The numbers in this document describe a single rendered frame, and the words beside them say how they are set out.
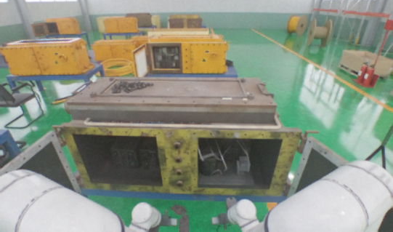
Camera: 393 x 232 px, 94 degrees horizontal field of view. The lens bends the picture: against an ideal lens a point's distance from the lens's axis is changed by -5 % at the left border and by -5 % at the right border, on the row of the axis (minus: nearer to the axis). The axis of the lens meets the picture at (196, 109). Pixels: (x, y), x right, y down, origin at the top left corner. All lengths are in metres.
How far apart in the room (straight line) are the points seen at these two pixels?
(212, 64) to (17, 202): 3.55
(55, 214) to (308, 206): 0.46
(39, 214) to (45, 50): 4.37
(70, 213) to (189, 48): 3.50
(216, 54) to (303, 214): 3.46
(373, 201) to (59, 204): 0.59
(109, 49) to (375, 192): 7.54
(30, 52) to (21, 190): 4.50
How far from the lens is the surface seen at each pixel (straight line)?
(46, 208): 0.46
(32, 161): 1.38
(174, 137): 1.20
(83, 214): 0.45
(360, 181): 0.52
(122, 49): 7.49
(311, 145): 1.27
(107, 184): 1.66
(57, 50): 4.59
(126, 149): 1.65
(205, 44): 3.71
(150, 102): 1.20
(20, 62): 5.18
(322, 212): 0.45
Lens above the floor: 1.89
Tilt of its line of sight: 29 degrees down
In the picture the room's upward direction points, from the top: straight up
